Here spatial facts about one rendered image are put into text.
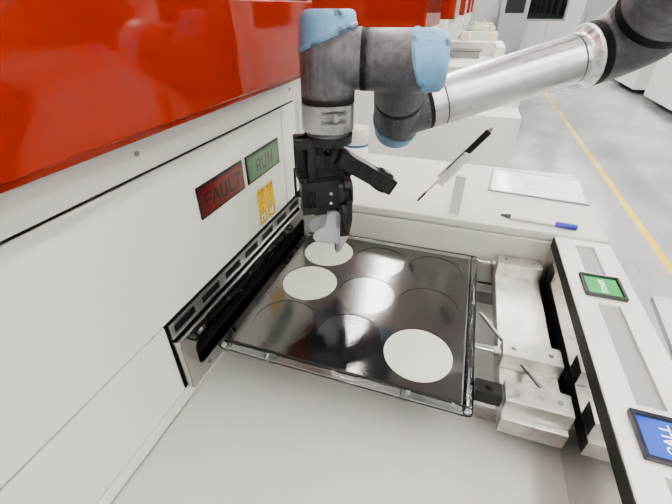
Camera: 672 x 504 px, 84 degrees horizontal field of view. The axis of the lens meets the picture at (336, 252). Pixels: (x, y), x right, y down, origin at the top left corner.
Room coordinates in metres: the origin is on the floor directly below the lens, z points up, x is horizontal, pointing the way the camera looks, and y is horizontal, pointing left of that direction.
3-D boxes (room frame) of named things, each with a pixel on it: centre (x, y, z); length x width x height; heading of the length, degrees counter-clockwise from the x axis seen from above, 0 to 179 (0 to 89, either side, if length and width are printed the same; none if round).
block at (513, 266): (0.60, -0.36, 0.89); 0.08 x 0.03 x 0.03; 72
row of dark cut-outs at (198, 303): (0.57, 0.16, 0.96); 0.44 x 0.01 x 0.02; 162
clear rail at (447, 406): (0.34, 0.00, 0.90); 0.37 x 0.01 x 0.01; 72
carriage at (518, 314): (0.44, -0.31, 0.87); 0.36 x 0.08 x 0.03; 162
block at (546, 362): (0.37, -0.29, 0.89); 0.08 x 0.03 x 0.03; 72
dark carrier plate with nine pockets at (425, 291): (0.51, -0.05, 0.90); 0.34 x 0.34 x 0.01; 72
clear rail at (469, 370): (0.45, -0.23, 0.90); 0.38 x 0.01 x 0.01; 162
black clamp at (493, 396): (0.31, -0.20, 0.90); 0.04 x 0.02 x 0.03; 72
